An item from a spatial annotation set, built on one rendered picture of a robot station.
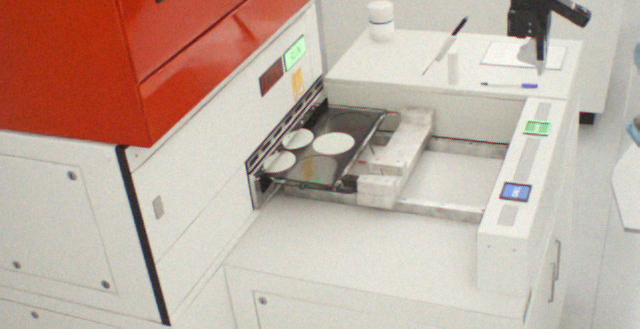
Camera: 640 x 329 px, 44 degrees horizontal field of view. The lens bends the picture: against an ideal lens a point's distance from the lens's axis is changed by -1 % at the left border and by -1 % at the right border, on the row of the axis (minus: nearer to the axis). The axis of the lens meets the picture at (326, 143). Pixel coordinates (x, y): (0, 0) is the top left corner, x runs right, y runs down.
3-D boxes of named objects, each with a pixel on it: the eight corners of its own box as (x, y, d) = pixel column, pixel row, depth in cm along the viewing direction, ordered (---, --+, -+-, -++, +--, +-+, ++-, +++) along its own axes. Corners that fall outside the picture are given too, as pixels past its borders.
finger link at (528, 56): (517, 73, 172) (518, 33, 167) (545, 75, 169) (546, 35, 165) (514, 79, 169) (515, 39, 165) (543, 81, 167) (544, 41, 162)
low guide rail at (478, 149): (326, 139, 210) (325, 129, 209) (329, 135, 212) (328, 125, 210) (518, 161, 192) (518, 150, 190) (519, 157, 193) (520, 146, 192)
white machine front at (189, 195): (162, 324, 154) (114, 148, 134) (320, 123, 218) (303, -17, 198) (175, 327, 153) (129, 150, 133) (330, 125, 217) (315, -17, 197)
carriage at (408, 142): (357, 204, 177) (356, 193, 176) (405, 125, 206) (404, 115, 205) (391, 209, 175) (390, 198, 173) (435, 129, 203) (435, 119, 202)
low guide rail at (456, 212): (284, 195, 189) (283, 184, 187) (288, 191, 191) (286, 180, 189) (495, 226, 171) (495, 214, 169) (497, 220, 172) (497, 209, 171)
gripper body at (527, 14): (513, 26, 171) (514, -28, 165) (554, 28, 168) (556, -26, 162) (506, 40, 165) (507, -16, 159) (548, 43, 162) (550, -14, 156)
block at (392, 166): (369, 172, 183) (368, 161, 181) (374, 165, 186) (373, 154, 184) (402, 177, 180) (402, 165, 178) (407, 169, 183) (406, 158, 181)
